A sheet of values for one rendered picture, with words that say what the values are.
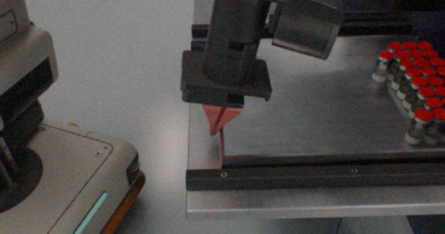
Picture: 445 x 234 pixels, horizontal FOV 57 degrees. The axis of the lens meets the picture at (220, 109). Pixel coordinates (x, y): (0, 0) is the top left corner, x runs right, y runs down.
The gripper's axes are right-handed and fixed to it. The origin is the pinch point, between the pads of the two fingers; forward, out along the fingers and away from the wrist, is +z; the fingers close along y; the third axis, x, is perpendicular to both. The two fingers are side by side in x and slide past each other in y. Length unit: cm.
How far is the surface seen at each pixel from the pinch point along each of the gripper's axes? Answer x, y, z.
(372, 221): 15, 44, 39
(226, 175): -7.3, 1.4, 0.5
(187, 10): 204, 5, 92
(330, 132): 0.8, 16.1, -0.4
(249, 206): -10.5, 4.2, 1.9
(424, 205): -11.1, 24.1, -1.5
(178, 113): 104, 2, 92
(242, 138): 0.2, 4.3, 1.7
